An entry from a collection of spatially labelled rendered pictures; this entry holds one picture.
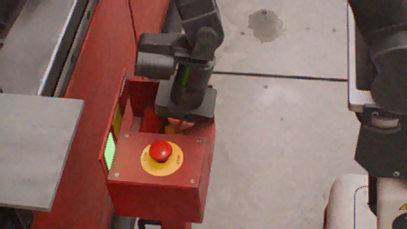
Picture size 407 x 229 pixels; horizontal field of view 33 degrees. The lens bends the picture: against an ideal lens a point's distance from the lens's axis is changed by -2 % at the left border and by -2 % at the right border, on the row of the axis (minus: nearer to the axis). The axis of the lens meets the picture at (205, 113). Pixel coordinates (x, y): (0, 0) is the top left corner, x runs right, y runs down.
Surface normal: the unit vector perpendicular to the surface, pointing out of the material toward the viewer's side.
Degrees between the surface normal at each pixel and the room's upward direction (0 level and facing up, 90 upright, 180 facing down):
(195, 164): 0
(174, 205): 90
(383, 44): 33
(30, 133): 0
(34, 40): 0
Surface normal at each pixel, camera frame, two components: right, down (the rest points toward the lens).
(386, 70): -0.14, 0.79
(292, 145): -0.05, -0.62
